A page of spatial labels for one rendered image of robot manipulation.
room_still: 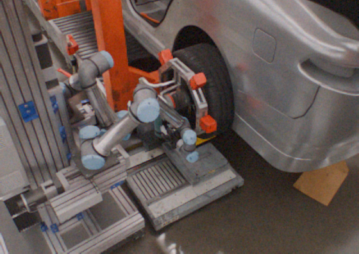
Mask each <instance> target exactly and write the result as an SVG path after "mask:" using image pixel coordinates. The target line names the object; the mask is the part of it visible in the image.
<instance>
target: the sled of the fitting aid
mask: <svg viewBox="0 0 359 254"><path fill-rule="evenodd" d="M173 143H174V142H173V141H172V142H171V141H169V140H168V141H165V142H164V143H162V147H163V151H164V152H165V153H166V155H167V156H168V157H169V158H170V159H171V160H172V161H173V162H174V165H175V166H176V167H177V168H178V169H179V171H180V172H182V174H183V175H184V176H185V178H186V179H187V181H188V182H189V183H190V184H191V185H192V186H193V187H195V186H196V185H198V184H200V183H203V182H205V181H207V180H209V179H210V178H213V177H214V176H217V175H218V174H220V173H222V172H225V171H227V170H229V168H230V163H229V162H228V161H227V164H225V165H223V166H221V167H219V168H218V169H216V170H214V171H212V172H209V173H207V174H204V175H202V176H200V177H198V178H196V177H195V176H194V174H193V173H192V172H190V170H189V169H188V168H187V167H186V165H185V164H184V162H183V161H181V159H180V158H179V157H178V156H177V154H175V152H174V150H172V149H171V144H173Z"/></svg>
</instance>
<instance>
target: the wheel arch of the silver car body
mask: <svg viewBox="0 0 359 254"><path fill-rule="evenodd" d="M200 43H208V44H211V45H213V46H215V47H216V48H219V47H218V46H217V44H216V43H215V41H214V40H213V39H212V38H211V36H209V34H208V33H207V32H206V31H205V30H203V29H202V28H200V27H199V26H196V25H195V24H186V25H184V26H182V27H181V28H180V29H179V30H178V31H177V32H176V34H175V36H174V40H173V43H172V49H171V53H173V52H175V51H179V50H181V49H185V48H186V47H190V46H194V45H196V44H200ZM234 117H235V98H234ZM234 117H233V122H234ZM232 126H233V124H232ZM232 126H231V129H232Z"/></svg>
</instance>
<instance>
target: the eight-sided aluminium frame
mask: <svg viewBox="0 0 359 254"><path fill-rule="evenodd" d="M171 69H174V70H175V71H176V72H177V73H178V74H180V75H181V76H182V77H183V78H184V79H185V81H186V83H187V85H188V88H189V91H190V93H191V95H192V97H193V100H194V103H195V104H196V108H197V116H196V128H195V129H192V130H193V131H194V132H196V135H200V134H202V133H204V132H205V131H204V130H203V129H202V128H200V127H199V119H200V118H202V117H206V116H207V115H208V105H207V102H206V100H205V97H204V95H203V93H202V91H201V88H198V89H196V90H192V87H191V86H190V84H189V82H188V81H189V79H191V77H192V76H193V75H195V73H194V72H193V71H191V70H190V69H189V68H188V67H187V66H185V64H184V63H183V62H180V60H178V59H177V58H175V59H172V60H169V61H168V62H166V63H164V65H163V66H161V67H160V68H159V70H158V73H159V84H161V83H165V82H168V81H169V75H168V72H169V70H171ZM167 88H169V86H168V85H167V86H164V87H160V90H159V92H160V93H161V92H162V91H163V90H165V89H167ZM196 92H197V93H196ZM197 96H198V97H197ZM198 98H199V99H198ZM199 101H200V102H199Z"/></svg>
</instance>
